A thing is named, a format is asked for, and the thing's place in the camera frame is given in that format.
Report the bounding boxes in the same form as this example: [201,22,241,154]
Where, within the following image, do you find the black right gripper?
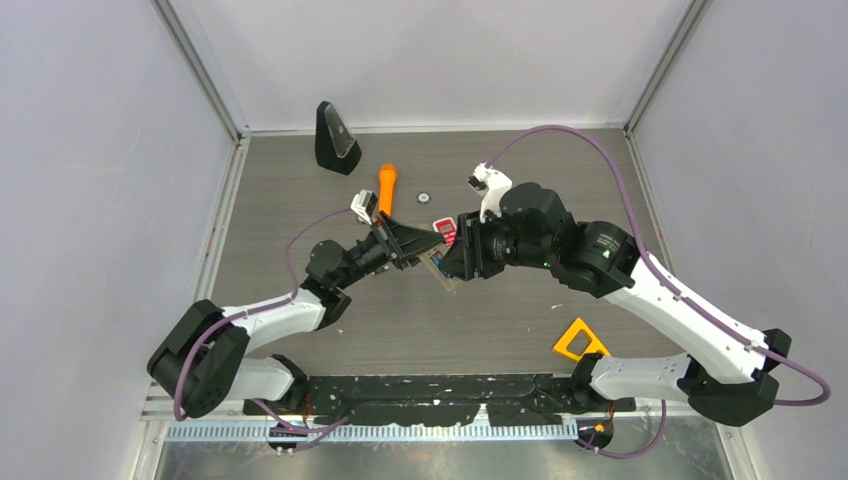
[438,206,553,282]

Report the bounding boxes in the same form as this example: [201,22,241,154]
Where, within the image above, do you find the yellow triangular frame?
[552,317,610,362]

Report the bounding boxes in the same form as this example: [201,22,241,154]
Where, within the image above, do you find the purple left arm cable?
[172,206,356,423]

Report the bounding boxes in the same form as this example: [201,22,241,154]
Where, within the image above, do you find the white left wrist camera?
[350,189,378,225]

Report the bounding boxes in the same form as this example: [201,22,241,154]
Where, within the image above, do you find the red white remote control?
[432,217,458,248]

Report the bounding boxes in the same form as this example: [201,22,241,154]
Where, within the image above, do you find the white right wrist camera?
[468,163,513,224]

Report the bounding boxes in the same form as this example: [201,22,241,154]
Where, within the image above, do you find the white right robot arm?
[438,182,791,426]

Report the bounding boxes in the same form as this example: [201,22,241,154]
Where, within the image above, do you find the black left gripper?
[335,212,445,291]

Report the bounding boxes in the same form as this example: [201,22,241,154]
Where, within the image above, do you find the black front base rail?
[304,372,637,429]

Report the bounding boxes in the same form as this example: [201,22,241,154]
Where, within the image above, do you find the black wedge stand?
[314,101,362,176]

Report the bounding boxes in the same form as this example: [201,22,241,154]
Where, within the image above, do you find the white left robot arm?
[146,214,444,421]

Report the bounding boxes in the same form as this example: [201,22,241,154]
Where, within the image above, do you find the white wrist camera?
[468,163,513,224]
[350,189,378,225]

